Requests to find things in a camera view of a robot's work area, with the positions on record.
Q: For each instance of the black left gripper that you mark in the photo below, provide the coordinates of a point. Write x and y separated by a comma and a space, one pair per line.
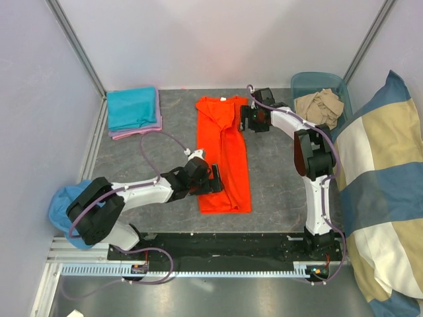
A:
211, 185

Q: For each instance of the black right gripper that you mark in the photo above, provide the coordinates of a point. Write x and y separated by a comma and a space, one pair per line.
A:
246, 111

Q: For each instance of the orange t-shirt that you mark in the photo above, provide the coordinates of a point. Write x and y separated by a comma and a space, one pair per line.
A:
219, 134

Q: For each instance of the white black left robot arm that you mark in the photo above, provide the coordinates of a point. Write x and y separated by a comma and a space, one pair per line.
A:
95, 212

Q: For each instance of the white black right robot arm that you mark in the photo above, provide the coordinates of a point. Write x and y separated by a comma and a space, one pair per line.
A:
313, 156

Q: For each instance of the teal plastic bin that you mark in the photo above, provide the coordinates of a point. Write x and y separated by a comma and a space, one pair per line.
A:
310, 82

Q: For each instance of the crumpled beige t-shirt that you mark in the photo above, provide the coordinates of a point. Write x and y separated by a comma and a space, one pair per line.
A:
323, 107

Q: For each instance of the folded purple t-shirt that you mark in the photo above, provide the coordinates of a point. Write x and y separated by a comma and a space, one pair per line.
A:
158, 114

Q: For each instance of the folded pink t-shirt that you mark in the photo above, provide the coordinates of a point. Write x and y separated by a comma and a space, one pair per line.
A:
116, 135

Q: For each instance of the folded turquoise t-shirt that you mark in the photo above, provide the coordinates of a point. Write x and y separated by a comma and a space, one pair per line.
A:
132, 108

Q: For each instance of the blue beige checkered pillow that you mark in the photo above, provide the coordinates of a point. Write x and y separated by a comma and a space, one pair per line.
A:
380, 185

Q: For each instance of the crumpled blue cloth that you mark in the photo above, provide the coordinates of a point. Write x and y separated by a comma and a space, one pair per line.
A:
61, 200

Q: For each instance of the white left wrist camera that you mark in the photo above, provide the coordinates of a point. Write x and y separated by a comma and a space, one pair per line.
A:
200, 153

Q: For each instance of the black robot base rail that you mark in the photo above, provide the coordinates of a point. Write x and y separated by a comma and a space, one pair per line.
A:
227, 251

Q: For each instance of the grey slotted cable duct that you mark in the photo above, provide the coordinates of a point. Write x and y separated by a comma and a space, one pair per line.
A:
134, 270

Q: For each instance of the right aluminium frame post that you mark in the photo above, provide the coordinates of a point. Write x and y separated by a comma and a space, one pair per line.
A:
377, 24

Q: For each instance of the aluminium frame post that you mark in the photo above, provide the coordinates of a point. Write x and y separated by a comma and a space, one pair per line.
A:
77, 46
377, 24

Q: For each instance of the left aluminium frame post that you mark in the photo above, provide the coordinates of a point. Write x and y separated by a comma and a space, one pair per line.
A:
77, 46

